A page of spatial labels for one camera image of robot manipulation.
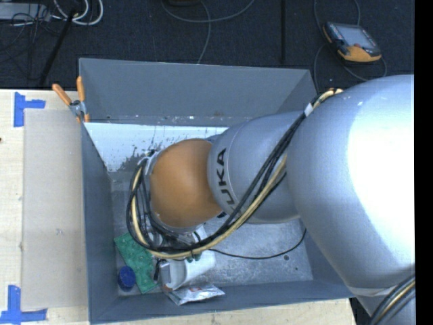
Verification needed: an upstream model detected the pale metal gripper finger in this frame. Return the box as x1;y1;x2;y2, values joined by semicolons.
159;261;173;284

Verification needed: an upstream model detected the white plastic cup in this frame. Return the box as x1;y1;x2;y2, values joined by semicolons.
162;251;217;291

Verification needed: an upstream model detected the dark green flat block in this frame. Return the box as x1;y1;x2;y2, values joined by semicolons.
113;232;160;295

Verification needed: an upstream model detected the silver foil packet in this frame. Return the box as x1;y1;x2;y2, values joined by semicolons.
164;284;226;307

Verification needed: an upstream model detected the blue round cap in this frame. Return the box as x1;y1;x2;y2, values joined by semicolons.
116;265;137;292

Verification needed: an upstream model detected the pale cardboard board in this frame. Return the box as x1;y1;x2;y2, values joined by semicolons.
20;108;89;313

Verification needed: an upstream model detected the grey metal bin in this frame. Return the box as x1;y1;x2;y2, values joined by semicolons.
78;58;357;325

